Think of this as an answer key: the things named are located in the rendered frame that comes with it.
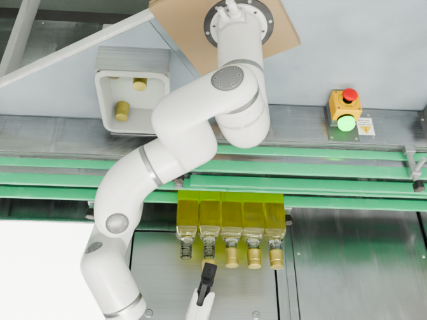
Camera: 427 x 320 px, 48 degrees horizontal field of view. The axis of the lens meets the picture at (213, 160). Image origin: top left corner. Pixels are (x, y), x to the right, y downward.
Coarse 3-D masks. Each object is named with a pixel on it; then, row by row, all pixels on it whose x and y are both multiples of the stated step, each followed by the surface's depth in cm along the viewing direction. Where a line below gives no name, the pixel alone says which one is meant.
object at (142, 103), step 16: (96, 80) 111; (112, 80) 122; (128, 80) 122; (160, 80) 122; (112, 96) 127; (128, 96) 127; (144, 96) 127; (160, 96) 127; (112, 112) 129; (128, 112) 130; (144, 112) 130; (112, 128) 127; (128, 128) 128; (144, 128) 128
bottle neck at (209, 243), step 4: (204, 240) 123; (208, 240) 123; (212, 240) 123; (204, 244) 123; (208, 244) 122; (212, 244) 122; (204, 248) 122; (208, 248) 121; (212, 248) 122; (204, 252) 122; (208, 252) 121; (212, 252) 121; (204, 256) 121; (208, 256) 123; (212, 256) 121
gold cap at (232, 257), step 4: (228, 248) 122; (232, 248) 122; (236, 248) 122; (228, 252) 121; (232, 252) 121; (236, 252) 122; (228, 256) 121; (232, 256) 120; (236, 256) 121; (228, 260) 120; (232, 260) 120; (236, 260) 120; (228, 264) 120; (232, 264) 120; (236, 264) 120
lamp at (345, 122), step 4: (340, 116) 124; (344, 116) 124; (348, 116) 123; (352, 116) 124; (340, 120) 124; (344, 120) 123; (348, 120) 123; (352, 120) 123; (340, 124) 124; (344, 124) 123; (348, 124) 123; (352, 124) 123; (340, 128) 125; (344, 128) 124; (348, 128) 124; (352, 128) 125
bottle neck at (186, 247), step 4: (184, 240) 123; (188, 240) 123; (192, 240) 124; (184, 244) 122; (188, 244) 122; (180, 248) 123; (184, 248) 122; (188, 248) 122; (192, 248) 123; (180, 252) 122; (184, 252) 121; (188, 252) 121; (180, 256) 121; (184, 256) 123; (188, 256) 121
